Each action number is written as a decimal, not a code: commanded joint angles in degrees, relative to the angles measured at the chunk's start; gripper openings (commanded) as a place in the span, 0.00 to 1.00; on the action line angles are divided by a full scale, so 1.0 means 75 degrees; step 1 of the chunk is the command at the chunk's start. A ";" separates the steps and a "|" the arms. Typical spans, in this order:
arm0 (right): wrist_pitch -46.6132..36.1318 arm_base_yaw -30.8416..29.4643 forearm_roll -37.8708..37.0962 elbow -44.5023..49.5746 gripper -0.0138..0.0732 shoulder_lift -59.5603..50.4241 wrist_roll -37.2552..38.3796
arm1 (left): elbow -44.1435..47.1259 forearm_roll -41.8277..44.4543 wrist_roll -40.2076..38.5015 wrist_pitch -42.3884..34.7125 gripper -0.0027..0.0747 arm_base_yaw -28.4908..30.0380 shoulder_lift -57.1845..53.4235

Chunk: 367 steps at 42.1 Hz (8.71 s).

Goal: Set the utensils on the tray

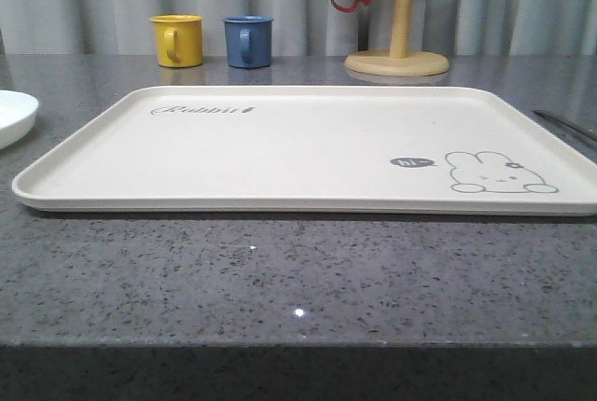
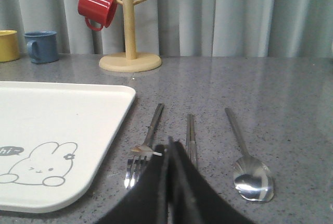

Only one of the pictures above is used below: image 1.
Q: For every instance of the white round plate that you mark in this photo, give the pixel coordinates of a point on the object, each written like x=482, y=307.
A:
x=18, y=115

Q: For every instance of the steel fork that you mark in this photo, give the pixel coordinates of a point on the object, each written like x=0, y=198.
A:
x=587, y=135

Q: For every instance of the cream rabbit serving tray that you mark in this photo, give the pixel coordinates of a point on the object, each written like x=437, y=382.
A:
x=420, y=150

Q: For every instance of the blue enamel mug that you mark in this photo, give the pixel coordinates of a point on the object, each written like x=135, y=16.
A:
x=248, y=41

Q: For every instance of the wooden mug tree stand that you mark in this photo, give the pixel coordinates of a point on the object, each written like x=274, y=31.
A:
x=399, y=59

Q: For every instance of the yellow enamel mug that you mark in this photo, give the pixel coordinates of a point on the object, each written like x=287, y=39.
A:
x=178, y=40

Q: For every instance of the grey curtain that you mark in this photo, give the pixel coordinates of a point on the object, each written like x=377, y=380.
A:
x=307, y=27

